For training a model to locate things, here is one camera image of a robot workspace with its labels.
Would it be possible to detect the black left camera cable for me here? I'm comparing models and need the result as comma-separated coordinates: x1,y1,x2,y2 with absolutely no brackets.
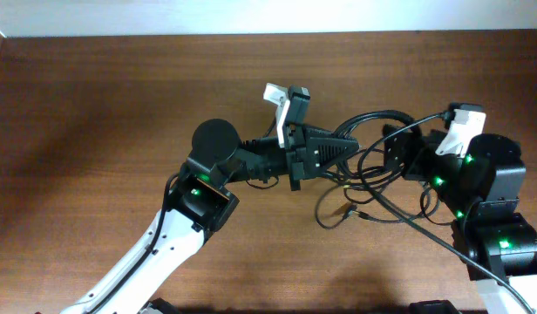
83,172,182,314

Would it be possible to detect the black right camera cable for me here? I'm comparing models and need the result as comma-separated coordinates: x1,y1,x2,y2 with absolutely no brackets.
357,111,537,314

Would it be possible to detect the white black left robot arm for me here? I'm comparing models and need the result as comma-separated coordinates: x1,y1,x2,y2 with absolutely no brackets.
64,119,359,313

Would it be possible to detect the black camera cable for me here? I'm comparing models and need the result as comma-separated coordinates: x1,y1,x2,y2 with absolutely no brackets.
83,172,182,314
357,111,537,314

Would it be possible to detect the black usb cable bundle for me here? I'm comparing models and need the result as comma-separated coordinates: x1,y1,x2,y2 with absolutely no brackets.
314,108,455,230

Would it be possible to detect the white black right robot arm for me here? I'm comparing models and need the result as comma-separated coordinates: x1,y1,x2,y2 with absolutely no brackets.
383,125,537,313

